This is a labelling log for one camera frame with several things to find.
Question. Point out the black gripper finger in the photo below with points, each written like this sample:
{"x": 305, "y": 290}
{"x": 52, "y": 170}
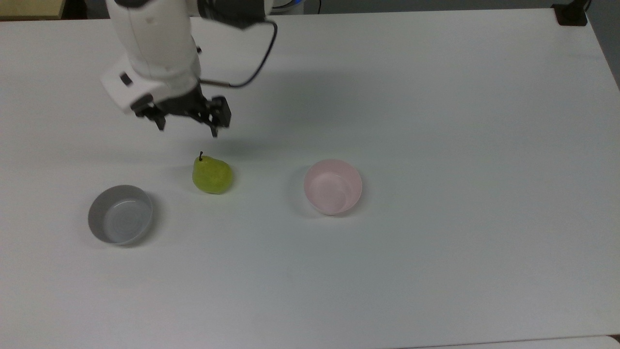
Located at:
{"x": 218, "y": 116}
{"x": 152, "y": 114}

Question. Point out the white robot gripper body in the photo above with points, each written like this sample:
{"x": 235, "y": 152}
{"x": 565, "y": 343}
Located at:
{"x": 145, "y": 87}

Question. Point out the green pear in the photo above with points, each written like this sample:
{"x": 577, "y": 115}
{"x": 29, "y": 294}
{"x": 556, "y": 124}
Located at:
{"x": 212, "y": 175}

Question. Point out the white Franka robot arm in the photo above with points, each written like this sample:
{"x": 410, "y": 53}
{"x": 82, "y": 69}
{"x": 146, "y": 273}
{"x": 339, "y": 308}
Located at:
{"x": 155, "y": 34}

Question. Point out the grey plastic bowl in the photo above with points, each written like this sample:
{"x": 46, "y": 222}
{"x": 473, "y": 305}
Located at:
{"x": 120, "y": 214}

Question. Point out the pink plastic bowl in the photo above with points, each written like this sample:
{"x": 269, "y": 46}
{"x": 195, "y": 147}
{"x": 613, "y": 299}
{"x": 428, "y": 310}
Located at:
{"x": 333, "y": 187}

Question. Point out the wooden shelf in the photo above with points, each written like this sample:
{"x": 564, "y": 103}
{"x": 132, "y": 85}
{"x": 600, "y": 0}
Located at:
{"x": 31, "y": 8}

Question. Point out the black clamp camera mount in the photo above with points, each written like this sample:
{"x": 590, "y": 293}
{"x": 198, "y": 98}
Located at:
{"x": 571, "y": 13}

